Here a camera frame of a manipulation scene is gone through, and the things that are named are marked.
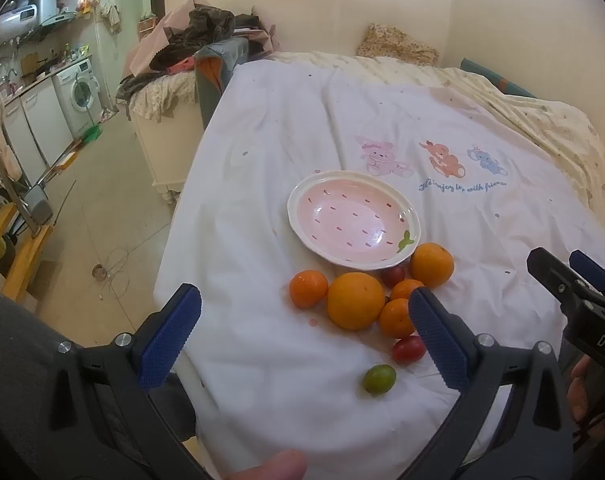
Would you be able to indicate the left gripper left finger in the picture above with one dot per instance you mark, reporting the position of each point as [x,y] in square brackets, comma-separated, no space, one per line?
[102,423]

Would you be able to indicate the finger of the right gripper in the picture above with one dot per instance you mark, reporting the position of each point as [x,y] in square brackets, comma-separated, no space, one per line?
[588,269]
[567,287]

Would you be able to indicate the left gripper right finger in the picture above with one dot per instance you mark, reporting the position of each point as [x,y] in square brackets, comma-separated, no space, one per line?
[511,420]

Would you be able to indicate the large orange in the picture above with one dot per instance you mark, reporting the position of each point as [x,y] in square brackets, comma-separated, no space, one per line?
[431,264]
[355,300]

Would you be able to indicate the green lime fruit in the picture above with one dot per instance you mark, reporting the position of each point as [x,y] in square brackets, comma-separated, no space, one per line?
[379,379]

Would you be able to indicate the small mandarin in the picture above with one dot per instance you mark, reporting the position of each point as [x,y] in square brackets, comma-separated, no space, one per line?
[404,289]
[307,288]
[395,321]

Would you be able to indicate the pink strawberry ceramic plate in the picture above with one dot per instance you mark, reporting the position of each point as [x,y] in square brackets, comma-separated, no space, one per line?
[354,220]

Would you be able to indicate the person's right hand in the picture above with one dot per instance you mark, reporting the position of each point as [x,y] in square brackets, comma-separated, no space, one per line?
[578,400]

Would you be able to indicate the person's left hand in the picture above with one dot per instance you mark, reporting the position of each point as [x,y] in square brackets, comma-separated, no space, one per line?
[286,465]

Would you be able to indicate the cream floral bed quilt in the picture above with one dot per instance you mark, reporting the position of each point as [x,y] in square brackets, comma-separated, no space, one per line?
[507,95]

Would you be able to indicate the white cartoon print sheet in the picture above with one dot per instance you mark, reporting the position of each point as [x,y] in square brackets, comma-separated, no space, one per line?
[316,173]

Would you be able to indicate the cream bedside cabinet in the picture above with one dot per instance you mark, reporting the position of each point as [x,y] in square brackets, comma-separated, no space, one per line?
[166,118]

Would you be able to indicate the green broom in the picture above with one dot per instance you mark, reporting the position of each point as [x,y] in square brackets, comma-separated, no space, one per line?
[70,155]

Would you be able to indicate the white kitchen cabinets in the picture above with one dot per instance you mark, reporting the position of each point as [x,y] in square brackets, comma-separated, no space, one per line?
[37,129]

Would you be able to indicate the floral pillow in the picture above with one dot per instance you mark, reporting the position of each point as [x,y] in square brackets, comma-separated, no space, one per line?
[392,42]

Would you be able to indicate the white washing machine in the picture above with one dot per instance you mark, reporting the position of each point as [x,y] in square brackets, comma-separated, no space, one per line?
[78,92]

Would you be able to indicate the grey orange jacket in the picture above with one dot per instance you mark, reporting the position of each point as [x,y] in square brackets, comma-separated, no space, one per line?
[214,67]

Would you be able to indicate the pile of clothes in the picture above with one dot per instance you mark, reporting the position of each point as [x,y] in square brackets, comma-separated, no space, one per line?
[170,47]

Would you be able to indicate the white water heater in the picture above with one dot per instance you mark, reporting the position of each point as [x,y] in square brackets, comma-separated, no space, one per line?
[18,22]

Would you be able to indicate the wooden chair frame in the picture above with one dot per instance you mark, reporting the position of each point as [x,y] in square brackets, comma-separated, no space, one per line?
[18,264]

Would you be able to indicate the teal bed frame edge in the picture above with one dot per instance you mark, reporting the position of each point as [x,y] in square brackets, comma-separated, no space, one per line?
[503,84]

